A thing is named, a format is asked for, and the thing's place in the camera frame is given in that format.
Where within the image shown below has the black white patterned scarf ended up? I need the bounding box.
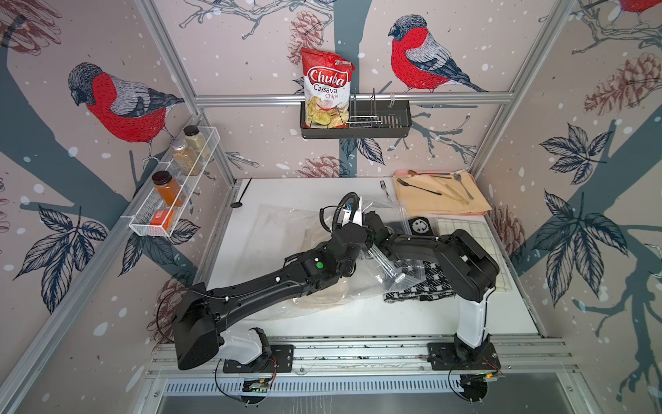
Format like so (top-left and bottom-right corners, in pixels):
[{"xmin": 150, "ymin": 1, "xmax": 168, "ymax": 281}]
[{"xmin": 382, "ymin": 216, "xmax": 460, "ymax": 305}]

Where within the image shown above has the clear plastic vacuum bag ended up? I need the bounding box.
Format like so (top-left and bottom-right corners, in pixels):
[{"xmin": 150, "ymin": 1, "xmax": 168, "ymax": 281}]
[{"xmin": 229, "ymin": 205, "xmax": 425, "ymax": 322}]

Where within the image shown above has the cream checked cloth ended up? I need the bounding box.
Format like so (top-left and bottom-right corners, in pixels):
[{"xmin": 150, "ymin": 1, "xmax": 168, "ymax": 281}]
[{"xmin": 434, "ymin": 218, "xmax": 513, "ymax": 293}]

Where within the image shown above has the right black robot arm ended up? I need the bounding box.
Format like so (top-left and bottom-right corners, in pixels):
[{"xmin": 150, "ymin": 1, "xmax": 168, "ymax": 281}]
[{"xmin": 363, "ymin": 211, "xmax": 499, "ymax": 363}]

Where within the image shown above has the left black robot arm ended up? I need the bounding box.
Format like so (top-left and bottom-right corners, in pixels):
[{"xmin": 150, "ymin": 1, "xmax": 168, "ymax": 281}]
[{"xmin": 172, "ymin": 224, "xmax": 372, "ymax": 371}]

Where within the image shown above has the red Chuba chips bag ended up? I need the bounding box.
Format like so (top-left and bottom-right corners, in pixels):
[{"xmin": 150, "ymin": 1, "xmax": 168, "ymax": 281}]
[{"xmin": 301, "ymin": 48, "xmax": 355, "ymax": 129}]

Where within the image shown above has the silver fork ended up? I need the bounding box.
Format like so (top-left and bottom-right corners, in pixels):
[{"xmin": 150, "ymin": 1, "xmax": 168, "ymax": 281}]
[{"xmin": 379, "ymin": 180, "xmax": 392, "ymax": 202}]

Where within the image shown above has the gold cutlery piece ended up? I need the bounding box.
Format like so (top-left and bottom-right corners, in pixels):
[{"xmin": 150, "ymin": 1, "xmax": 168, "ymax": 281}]
[{"xmin": 441, "ymin": 182, "xmax": 469, "ymax": 205}]

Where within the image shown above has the silver spoon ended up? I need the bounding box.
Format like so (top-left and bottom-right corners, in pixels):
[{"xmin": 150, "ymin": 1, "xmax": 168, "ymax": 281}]
[{"xmin": 453, "ymin": 172, "xmax": 474, "ymax": 200}]

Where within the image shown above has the black spoon at edge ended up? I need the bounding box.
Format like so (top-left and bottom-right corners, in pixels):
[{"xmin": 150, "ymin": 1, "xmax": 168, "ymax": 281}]
[{"xmin": 230, "ymin": 179, "xmax": 253, "ymax": 209}]

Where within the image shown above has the tan spice jar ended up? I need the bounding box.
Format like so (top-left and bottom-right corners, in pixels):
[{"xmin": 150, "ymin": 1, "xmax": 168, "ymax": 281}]
[{"xmin": 171, "ymin": 138, "xmax": 203, "ymax": 176}]

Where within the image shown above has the pale green spice jar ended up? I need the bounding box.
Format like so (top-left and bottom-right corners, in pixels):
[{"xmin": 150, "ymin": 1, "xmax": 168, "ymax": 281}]
[{"xmin": 184, "ymin": 125, "xmax": 211, "ymax": 159}]

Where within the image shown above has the orange spice jar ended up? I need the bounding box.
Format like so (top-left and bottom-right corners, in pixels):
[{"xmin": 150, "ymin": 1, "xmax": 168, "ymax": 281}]
[{"xmin": 152, "ymin": 170, "xmax": 185, "ymax": 207}]

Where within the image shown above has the small orange box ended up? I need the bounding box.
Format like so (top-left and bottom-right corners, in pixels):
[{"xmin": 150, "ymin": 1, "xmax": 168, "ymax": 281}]
[{"xmin": 149, "ymin": 209, "xmax": 175, "ymax": 232}]

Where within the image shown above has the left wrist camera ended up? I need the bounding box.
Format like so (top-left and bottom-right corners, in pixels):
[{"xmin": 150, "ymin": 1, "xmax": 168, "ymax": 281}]
[{"xmin": 341, "ymin": 200, "xmax": 363, "ymax": 226}]

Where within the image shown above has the black wall basket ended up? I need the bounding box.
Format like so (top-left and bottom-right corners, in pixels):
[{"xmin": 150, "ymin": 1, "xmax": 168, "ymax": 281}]
[{"xmin": 299, "ymin": 93, "xmax": 412, "ymax": 140}]

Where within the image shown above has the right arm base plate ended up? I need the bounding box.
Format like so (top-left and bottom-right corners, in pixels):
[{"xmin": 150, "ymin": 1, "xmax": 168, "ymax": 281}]
[{"xmin": 427, "ymin": 341, "xmax": 501, "ymax": 371}]

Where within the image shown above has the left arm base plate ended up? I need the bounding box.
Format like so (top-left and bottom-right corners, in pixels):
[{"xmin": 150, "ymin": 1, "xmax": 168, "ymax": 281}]
[{"xmin": 222, "ymin": 345, "xmax": 294, "ymax": 374}]

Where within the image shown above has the clear acrylic wall shelf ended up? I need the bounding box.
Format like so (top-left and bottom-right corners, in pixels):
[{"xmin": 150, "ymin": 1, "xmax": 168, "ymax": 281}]
[{"xmin": 129, "ymin": 126, "xmax": 220, "ymax": 239}]

